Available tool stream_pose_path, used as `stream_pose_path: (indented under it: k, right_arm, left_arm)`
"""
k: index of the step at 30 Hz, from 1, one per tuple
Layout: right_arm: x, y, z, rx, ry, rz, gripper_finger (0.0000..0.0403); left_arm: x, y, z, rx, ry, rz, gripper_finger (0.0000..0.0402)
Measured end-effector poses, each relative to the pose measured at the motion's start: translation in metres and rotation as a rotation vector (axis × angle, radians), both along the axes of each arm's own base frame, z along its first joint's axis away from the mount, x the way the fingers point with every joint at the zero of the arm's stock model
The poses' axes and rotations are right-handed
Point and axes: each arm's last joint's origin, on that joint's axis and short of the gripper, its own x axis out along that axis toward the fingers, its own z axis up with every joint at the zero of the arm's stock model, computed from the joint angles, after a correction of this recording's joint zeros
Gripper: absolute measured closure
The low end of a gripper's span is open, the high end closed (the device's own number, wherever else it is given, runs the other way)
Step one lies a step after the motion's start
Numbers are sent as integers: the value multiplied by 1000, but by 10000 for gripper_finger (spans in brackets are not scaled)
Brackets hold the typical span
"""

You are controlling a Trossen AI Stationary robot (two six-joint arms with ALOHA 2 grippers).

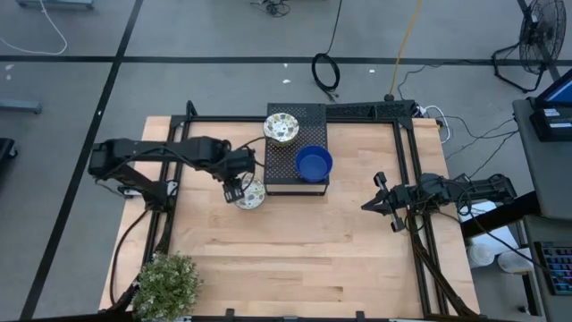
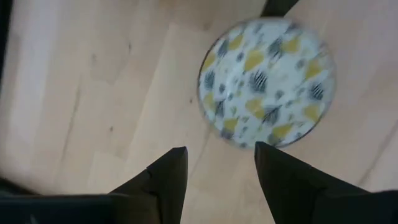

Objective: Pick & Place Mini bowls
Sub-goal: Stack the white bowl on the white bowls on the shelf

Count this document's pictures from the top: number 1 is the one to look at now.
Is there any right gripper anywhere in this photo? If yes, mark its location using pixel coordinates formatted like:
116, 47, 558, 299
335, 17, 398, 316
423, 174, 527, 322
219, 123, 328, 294
360, 171, 425, 234

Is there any blue mini bowl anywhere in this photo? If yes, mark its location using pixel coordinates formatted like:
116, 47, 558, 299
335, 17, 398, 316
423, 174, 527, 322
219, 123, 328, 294
294, 144, 334, 184

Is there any black perforated metal rack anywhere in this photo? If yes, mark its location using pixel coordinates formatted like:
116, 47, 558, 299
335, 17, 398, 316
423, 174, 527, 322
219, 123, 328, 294
263, 102, 331, 197

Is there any black perforated panel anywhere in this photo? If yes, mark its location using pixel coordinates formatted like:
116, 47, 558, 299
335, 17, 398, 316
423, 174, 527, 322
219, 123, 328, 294
324, 99, 416, 131

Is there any potted plant with white flowers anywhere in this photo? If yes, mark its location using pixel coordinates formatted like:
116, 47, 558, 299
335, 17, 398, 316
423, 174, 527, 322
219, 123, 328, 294
130, 252, 205, 322

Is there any white paper sheet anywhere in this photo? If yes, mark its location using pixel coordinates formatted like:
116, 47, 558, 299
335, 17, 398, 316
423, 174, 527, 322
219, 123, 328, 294
456, 199, 515, 246

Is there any grey desk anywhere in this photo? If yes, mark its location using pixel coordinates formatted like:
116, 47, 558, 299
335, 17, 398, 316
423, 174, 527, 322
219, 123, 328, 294
511, 97, 572, 322

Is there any black device box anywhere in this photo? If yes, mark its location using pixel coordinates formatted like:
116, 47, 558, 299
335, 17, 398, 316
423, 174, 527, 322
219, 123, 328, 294
529, 105, 572, 143

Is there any backlit black keyboard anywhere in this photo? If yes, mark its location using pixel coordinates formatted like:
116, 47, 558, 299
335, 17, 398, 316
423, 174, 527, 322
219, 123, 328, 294
534, 241, 572, 296

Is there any laptop with blue screen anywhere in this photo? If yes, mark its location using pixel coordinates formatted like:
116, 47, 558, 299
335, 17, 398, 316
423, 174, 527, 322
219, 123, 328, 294
534, 69, 572, 108

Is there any grey table foot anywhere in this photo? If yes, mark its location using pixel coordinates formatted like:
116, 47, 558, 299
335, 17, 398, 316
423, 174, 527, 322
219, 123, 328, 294
0, 98, 44, 115

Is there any black floor fan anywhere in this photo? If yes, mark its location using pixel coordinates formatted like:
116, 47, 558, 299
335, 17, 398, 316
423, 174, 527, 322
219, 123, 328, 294
491, 0, 568, 94

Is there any grey cart base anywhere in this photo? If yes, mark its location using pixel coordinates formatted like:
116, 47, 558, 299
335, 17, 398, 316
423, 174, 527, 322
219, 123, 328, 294
15, 0, 95, 10

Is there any black aluminium table frame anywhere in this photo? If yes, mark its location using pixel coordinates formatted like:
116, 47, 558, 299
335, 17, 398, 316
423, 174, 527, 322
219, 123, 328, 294
106, 100, 482, 321

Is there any black hanging cable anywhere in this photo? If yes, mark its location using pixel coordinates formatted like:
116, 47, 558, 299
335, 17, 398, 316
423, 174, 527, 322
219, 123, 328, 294
311, 0, 344, 103

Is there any yellow hanging power cord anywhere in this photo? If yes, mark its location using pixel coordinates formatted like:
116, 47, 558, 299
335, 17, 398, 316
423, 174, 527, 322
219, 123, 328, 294
387, 0, 424, 102

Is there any black cable bundle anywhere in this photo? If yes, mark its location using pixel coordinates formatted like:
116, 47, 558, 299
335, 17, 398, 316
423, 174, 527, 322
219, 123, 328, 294
249, 0, 291, 18

